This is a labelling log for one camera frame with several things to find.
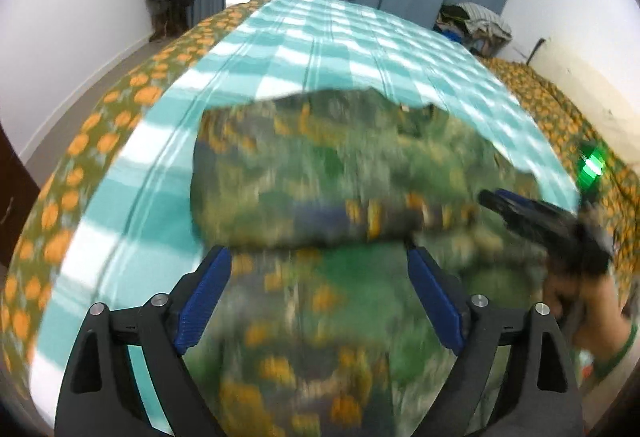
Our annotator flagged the green floral printed garment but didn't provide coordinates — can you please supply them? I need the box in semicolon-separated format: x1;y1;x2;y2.
186;89;544;436

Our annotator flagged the pile of clothes by curtain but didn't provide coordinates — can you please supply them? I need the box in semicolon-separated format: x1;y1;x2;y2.
434;2;512;58

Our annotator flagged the right hand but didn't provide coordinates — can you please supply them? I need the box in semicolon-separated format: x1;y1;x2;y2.
542;272;631;362

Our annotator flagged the teal white checked bedsheet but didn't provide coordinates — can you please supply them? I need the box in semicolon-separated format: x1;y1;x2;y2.
29;0;582;433

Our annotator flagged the dark brown wooden cabinet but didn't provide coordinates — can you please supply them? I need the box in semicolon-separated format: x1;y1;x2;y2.
0;129;40;268

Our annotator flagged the olive orange floral bedspread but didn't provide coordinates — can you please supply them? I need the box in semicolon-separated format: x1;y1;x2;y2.
1;0;639;411

